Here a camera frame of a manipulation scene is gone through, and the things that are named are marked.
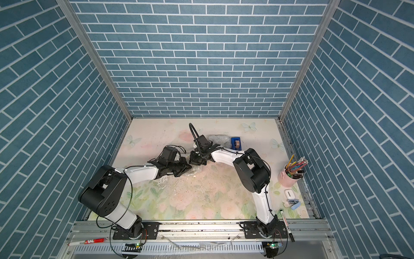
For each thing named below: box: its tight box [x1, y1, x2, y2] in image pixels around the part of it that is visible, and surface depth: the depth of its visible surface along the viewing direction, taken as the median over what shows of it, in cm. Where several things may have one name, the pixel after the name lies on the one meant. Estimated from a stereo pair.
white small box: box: [284, 188, 296, 200], surface depth 86 cm
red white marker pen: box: [67, 237, 106, 247], surface depth 72 cm
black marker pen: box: [279, 209, 295, 243], surface depth 76 cm
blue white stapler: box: [287, 199, 302, 210], surface depth 82 cm
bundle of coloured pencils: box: [285, 154, 309, 180], surface depth 84 cm
